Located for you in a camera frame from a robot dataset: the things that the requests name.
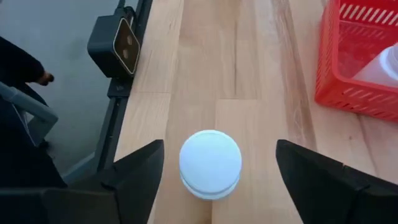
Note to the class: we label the grey chair armrest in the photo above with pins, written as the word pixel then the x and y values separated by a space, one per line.
pixel 31 107

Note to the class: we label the black aluminium table frame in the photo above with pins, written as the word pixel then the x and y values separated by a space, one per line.
pixel 114 124

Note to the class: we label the black table-level camera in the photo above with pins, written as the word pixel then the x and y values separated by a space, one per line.
pixel 105 46

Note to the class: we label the red plastic basket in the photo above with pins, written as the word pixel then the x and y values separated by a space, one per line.
pixel 329 62

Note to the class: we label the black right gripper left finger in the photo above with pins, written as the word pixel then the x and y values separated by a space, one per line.
pixel 133 186

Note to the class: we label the person's hand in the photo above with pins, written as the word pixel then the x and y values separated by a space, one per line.
pixel 46 78

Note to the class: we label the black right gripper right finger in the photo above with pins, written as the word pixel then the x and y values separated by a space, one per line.
pixel 311 186

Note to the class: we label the person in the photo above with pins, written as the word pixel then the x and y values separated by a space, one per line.
pixel 18 65

